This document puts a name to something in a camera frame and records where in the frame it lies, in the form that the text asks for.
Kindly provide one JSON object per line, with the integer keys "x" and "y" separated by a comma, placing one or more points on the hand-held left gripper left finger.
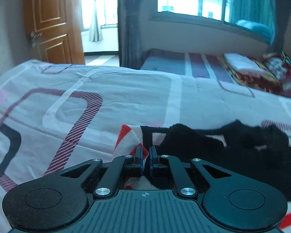
{"x": 139, "y": 156}

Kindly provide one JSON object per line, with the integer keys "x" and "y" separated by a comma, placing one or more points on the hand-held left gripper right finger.
{"x": 152, "y": 156}

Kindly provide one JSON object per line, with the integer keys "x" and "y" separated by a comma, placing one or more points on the striped cartoon print sweater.
{"x": 245, "y": 150}

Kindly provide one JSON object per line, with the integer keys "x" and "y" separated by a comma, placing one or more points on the patterned pink white bed sheet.
{"x": 111, "y": 97}

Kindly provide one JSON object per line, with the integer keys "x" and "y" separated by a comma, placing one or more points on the grey striped low bed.
{"x": 174, "y": 62}

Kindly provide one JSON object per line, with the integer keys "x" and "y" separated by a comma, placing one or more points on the folded red white blanket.
{"x": 247, "y": 75}

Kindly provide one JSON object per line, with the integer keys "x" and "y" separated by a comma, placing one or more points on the grey curtain beside door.
{"x": 131, "y": 24}

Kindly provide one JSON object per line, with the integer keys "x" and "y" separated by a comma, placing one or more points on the white sheer curtain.
{"x": 95, "y": 12}

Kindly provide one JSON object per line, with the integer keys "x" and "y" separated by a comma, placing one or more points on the brown wooden door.
{"x": 53, "y": 21}

